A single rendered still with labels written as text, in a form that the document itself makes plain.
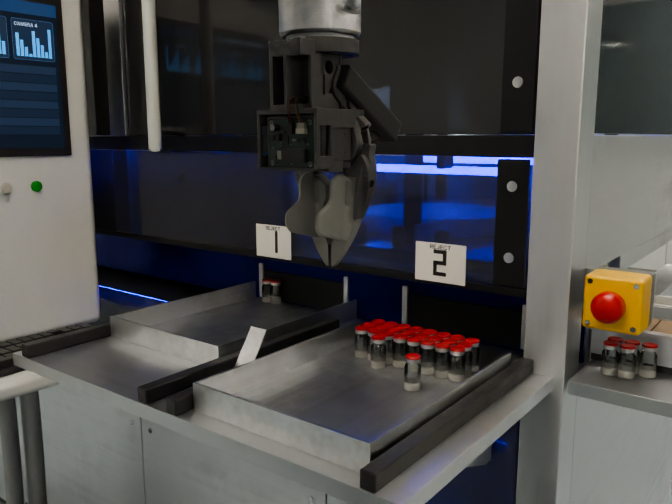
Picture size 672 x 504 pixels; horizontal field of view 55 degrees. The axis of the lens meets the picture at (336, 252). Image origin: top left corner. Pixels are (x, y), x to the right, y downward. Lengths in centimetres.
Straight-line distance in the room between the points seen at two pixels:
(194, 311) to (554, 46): 76
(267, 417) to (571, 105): 54
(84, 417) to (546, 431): 122
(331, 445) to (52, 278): 92
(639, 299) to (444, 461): 34
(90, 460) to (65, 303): 53
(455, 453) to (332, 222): 28
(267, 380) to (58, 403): 110
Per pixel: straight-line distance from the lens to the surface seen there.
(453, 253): 98
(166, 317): 121
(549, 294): 94
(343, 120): 59
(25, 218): 144
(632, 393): 95
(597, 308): 88
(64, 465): 201
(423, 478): 68
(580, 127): 91
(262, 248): 121
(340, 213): 62
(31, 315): 148
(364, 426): 77
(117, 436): 174
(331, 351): 101
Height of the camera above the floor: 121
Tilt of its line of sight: 10 degrees down
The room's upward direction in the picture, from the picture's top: straight up
